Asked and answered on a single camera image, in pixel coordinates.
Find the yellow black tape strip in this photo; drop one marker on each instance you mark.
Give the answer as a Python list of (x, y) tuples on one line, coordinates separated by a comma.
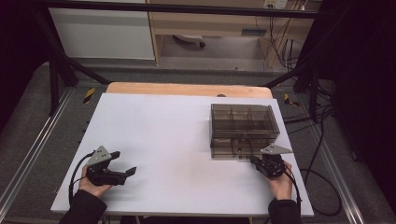
[(89, 95), (290, 100)]

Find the brown transparent drawer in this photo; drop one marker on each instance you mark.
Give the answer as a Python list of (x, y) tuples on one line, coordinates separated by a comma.
[(227, 152)]

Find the brown transparent organizer box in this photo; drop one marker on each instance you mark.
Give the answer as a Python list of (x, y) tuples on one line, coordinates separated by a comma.
[(243, 119)]

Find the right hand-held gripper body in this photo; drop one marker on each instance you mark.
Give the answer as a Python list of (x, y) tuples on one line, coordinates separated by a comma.
[(272, 166)]

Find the white chair base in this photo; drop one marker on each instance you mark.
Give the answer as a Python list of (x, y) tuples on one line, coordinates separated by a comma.
[(190, 38)]

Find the wooden desk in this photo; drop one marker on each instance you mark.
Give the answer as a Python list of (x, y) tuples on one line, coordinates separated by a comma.
[(218, 23)]

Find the person's right hand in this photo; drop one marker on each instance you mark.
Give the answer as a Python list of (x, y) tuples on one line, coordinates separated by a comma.
[(281, 186)]

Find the black diagonal frame bar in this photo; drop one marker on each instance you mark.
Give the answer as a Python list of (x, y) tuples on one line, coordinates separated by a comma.
[(67, 59)]

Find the wooden table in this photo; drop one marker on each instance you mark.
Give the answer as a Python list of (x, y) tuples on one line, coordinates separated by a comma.
[(186, 89)]

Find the person's left hand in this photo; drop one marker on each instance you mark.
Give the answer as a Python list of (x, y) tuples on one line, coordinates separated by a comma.
[(90, 188)]

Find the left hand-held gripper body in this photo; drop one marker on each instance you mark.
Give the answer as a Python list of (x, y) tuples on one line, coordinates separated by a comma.
[(101, 175)]

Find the white cabinet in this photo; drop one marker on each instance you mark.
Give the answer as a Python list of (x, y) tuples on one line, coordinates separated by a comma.
[(102, 34)]

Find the black frame strut cluster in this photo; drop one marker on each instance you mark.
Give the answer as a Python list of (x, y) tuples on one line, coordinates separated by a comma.
[(308, 84)]

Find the black upright frame post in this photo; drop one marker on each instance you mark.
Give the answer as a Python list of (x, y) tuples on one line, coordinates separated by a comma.
[(53, 87)]

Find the black horizontal frame bar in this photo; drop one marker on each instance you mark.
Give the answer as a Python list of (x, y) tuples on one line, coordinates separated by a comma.
[(186, 8)]

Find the white power strip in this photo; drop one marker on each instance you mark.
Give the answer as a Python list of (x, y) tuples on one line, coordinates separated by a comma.
[(275, 3)]

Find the aluminium floor rail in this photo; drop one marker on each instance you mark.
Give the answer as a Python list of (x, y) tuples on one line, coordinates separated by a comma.
[(336, 174), (37, 149)]

